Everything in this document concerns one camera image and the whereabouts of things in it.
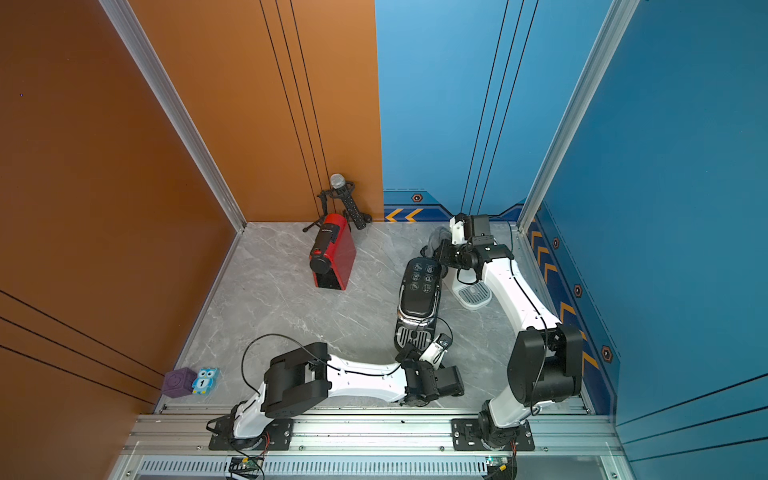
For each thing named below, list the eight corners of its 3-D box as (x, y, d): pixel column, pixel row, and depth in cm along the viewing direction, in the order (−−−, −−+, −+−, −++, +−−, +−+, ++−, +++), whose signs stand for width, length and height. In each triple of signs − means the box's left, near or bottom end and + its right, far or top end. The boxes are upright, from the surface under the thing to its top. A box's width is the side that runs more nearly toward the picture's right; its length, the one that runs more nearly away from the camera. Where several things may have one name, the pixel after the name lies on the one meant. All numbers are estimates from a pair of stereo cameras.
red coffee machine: (320, 294, 102) (306, 258, 86) (337, 250, 115) (327, 211, 99) (342, 297, 101) (332, 261, 86) (357, 252, 114) (350, 214, 98)
